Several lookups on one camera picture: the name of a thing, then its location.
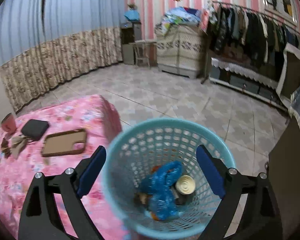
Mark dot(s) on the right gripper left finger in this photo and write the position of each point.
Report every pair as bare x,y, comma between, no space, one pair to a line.
40,218

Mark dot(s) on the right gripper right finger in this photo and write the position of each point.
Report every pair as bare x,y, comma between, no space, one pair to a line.
261,216

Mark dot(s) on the beige cloth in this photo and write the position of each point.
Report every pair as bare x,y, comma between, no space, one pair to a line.
18,144

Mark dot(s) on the round tin can lid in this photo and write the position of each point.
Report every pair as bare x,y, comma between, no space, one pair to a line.
185,185

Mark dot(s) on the blue plastic bag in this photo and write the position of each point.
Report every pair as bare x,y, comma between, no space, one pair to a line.
173,173

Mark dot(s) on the orange snack bag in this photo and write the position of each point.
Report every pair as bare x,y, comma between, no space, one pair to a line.
153,216

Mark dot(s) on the pink floral tablecloth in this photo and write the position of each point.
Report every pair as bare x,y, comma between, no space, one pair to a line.
102,122

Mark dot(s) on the brown phone case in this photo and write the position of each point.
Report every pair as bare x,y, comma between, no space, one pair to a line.
71,142

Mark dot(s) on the black zip case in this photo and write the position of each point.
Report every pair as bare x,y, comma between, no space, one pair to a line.
35,129

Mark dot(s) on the pink mug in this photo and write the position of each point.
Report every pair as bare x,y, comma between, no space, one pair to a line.
8,124

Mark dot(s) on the light blue plastic basket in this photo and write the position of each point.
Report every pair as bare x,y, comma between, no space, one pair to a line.
131,157

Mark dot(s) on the low tv bench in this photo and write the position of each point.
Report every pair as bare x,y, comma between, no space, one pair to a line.
245,81

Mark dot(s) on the covered chest with cloth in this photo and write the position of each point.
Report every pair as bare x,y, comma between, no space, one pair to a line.
182,50

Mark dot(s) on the blue and floral curtain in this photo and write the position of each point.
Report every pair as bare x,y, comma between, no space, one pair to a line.
44,43

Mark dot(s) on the clothes rack with clothes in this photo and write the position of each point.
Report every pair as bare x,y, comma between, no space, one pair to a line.
243,34

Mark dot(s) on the small stool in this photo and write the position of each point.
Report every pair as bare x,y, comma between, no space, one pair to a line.
145,53

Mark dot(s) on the water dispenser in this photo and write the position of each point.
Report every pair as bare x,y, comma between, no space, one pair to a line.
130,33

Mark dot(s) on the pile of folded clothes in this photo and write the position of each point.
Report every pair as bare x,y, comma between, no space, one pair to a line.
182,15

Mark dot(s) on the blue bag on dispenser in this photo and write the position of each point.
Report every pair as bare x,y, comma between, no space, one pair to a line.
132,15

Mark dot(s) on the framed wall picture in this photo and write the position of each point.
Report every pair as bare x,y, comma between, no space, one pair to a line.
285,9

